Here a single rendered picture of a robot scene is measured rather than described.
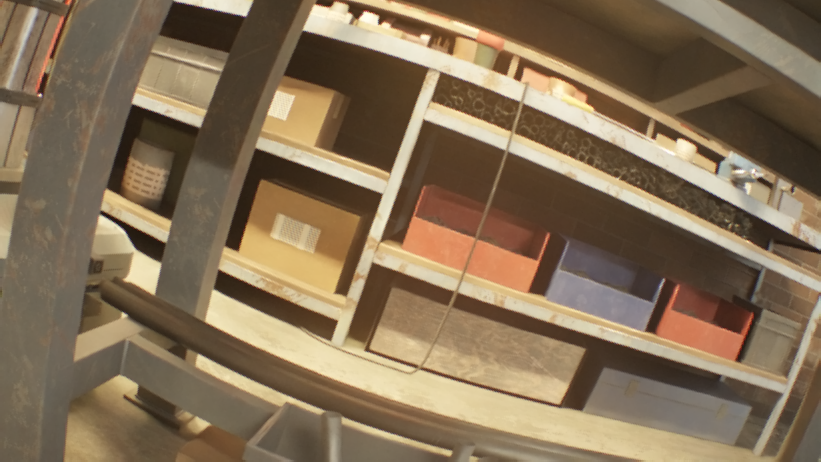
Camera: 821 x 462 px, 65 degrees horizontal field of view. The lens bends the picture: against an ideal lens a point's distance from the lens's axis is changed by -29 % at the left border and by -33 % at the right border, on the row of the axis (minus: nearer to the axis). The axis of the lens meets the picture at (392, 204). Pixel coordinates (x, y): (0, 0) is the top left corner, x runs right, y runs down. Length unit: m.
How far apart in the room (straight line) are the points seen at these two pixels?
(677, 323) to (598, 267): 0.52
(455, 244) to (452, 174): 0.77
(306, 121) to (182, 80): 0.43
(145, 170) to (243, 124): 1.38
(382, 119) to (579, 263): 0.88
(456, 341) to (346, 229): 0.42
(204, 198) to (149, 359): 0.33
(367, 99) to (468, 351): 1.10
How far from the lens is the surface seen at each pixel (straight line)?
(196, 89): 2.50
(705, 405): 2.62
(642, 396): 2.52
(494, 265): 2.35
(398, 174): 2.30
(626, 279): 2.84
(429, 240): 2.35
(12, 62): 1.34
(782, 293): 3.45
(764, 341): 2.62
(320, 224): 2.41
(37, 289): 0.75
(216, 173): 1.25
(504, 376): 2.41
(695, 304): 2.93
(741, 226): 2.49
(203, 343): 1.09
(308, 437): 0.97
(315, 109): 2.40
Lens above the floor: 0.55
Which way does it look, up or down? 4 degrees down
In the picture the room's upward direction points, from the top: 20 degrees clockwise
